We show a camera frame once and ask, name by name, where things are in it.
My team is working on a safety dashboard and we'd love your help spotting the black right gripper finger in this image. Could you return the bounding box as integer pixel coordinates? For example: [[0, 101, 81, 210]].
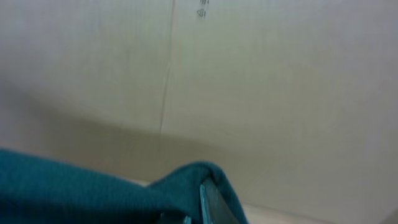
[[200, 178, 239, 224]]

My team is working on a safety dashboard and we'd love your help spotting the black t-shirt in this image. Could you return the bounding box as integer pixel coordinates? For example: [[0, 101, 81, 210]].
[[1, 150, 247, 223]]

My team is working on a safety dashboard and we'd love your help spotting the cardboard back panel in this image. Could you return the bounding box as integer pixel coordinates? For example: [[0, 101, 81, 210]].
[[1, 1, 397, 223]]

